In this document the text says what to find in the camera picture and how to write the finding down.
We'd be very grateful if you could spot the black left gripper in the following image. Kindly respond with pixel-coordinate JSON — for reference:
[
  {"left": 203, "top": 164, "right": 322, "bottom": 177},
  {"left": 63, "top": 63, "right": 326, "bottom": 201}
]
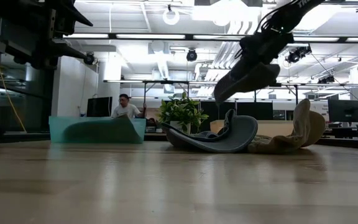
[{"left": 9, "top": 0, "right": 94, "bottom": 70}]

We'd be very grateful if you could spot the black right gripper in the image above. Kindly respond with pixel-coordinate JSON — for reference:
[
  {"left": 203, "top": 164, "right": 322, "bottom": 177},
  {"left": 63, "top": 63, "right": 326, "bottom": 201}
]
[{"left": 229, "top": 31, "right": 295, "bottom": 82}]

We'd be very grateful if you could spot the black partition panel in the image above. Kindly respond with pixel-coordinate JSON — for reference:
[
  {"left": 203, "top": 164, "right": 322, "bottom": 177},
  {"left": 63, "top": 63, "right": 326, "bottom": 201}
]
[{"left": 199, "top": 100, "right": 237, "bottom": 137}]

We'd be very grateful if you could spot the black ceiling spotlight cluster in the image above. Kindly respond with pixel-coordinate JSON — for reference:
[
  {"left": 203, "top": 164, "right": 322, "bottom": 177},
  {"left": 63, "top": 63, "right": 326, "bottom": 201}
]
[{"left": 285, "top": 45, "right": 313, "bottom": 65}]

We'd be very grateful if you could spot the orange plastic bin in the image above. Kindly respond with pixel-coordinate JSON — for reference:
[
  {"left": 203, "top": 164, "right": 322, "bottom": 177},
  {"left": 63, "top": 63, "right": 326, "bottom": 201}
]
[{"left": 209, "top": 119, "right": 295, "bottom": 138}]

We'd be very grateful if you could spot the green plant in white pot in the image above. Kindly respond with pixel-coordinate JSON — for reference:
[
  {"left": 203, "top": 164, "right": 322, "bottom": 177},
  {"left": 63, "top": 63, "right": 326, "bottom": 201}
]
[{"left": 158, "top": 91, "right": 210, "bottom": 135}]

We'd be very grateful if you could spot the long ceiling light bar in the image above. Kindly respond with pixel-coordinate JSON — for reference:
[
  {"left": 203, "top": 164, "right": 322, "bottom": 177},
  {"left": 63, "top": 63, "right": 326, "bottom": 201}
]
[{"left": 63, "top": 32, "right": 358, "bottom": 44}]

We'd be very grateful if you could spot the person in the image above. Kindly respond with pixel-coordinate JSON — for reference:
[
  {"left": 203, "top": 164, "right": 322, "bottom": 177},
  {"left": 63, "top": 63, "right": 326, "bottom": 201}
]
[{"left": 110, "top": 93, "right": 148, "bottom": 119}]

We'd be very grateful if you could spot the teal plastic bin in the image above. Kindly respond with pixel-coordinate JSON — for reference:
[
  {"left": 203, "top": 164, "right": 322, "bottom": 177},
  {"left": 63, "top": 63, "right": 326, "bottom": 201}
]
[{"left": 48, "top": 116, "right": 147, "bottom": 144}]

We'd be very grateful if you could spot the black monitor on stand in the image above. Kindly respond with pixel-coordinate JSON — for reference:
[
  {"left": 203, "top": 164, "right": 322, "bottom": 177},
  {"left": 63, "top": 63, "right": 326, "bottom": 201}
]
[{"left": 328, "top": 99, "right": 358, "bottom": 123}]

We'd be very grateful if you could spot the dark background desk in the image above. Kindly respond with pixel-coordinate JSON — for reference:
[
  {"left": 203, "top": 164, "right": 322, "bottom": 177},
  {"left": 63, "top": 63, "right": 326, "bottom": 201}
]
[{"left": 317, "top": 126, "right": 358, "bottom": 151}]

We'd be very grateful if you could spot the black ceiling dome camera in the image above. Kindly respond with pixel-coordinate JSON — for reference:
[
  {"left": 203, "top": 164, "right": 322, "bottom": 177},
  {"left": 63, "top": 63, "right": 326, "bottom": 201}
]
[
  {"left": 186, "top": 49, "right": 198, "bottom": 63},
  {"left": 83, "top": 52, "right": 96, "bottom": 66}
]

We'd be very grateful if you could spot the black metal frame stand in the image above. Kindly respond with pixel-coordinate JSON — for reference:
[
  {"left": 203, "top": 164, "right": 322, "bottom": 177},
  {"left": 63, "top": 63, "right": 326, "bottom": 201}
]
[{"left": 253, "top": 82, "right": 300, "bottom": 105}]

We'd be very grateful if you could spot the black right camera cable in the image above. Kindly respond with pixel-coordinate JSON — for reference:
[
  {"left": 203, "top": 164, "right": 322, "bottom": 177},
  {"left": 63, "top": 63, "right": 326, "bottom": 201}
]
[{"left": 255, "top": 0, "right": 291, "bottom": 32}]

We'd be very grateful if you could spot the white ring ceiling lamp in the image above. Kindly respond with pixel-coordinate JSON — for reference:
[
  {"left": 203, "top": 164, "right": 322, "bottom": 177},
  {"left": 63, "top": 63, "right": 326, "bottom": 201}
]
[{"left": 162, "top": 7, "right": 181, "bottom": 26}]

